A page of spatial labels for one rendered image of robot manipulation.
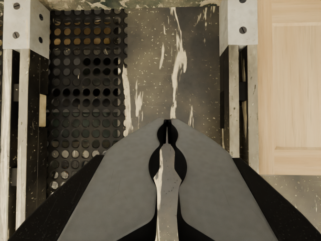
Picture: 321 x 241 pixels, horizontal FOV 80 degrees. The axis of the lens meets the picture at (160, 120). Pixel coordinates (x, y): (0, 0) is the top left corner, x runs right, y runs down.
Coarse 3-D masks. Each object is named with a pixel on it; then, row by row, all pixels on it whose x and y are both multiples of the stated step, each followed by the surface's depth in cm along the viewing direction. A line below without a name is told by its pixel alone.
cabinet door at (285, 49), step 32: (288, 0) 45; (320, 0) 45; (288, 32) 45; (320, 32) 45; (288, 64) 45; (320, 64) 45; (288, 96) 45; (320, 96) 44; (288, 128) 44; (320, 128) 44; (288, 160) 44; (320, 160) 44
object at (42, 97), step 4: (40, 96) 46; (44, 96) 48; (40, 100) 46; (44, 100) 48; (40, 104) 46; (44, 104) 48; (40, 108) 46; (44, 108) 48; (40, 112) 46; (44, 112) 48; (40, 116) 46; (44, 116) 48; (40, 120) 46; (44, 120) 48; (40, 124) 46; (44, 124) 48
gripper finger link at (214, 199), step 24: (168, 120) 12; (192, 144) 9; (216, 144) 9; (192, 168) 8; (216, 168) 8; (192, 192) 7; (216, 192) 7; (240, 192) 7; (192, 216) 6; (216, 216) 6; (240, 216) 6; (264, 216) 6; (192, 240) 6; (216, 240) 5; (240, 240) 5; (264, 240) 5
